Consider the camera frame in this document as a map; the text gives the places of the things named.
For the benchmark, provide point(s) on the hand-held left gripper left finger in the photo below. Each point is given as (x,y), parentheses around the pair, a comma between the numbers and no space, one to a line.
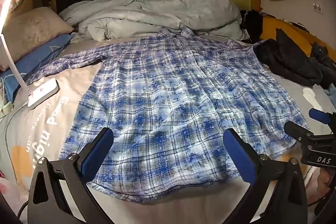
(97,151)

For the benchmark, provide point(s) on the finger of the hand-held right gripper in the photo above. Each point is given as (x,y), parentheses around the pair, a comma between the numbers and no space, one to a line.
(296,129)
(319,115)

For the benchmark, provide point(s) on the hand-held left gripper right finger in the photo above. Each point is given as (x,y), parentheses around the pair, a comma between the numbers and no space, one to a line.
(239,157)

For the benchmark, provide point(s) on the blue plaid shirt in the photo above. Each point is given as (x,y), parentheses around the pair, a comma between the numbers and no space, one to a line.
(170,95)

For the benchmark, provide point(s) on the person's right hand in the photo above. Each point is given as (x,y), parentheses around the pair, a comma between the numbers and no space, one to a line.
(323,178)

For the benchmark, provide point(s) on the white tissue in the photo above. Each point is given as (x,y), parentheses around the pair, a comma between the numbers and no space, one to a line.
(311,98)

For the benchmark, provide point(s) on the light blue cloth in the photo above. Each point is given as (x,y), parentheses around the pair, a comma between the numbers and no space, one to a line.
(331,92)

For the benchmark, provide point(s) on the black jacket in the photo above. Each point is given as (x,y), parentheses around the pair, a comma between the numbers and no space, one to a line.
(286,61)

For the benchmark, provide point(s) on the white desk lamp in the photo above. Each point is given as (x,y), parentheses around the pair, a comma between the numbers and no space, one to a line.
(43,94)

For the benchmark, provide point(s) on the pink cloth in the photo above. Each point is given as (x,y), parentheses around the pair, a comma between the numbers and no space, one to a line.
(10,192)

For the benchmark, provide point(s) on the white power strip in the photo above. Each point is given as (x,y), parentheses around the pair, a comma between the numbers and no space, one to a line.
(6,108)

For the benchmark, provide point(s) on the black bag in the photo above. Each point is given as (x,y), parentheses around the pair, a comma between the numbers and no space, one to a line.
(253,24)

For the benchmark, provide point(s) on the blue pillow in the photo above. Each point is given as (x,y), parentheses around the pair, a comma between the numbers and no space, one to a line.
(39,56)

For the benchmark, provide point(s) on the beige pillow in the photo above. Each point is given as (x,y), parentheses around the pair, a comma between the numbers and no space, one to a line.
(31,32)

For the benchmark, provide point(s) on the grey duvet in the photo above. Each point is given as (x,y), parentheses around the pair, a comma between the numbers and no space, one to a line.
(157,11)

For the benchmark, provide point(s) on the wooden bed rail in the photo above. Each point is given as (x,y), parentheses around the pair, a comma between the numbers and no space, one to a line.
(291,29)

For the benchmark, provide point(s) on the white wall switch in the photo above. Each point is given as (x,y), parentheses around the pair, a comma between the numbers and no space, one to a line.
(317,7)

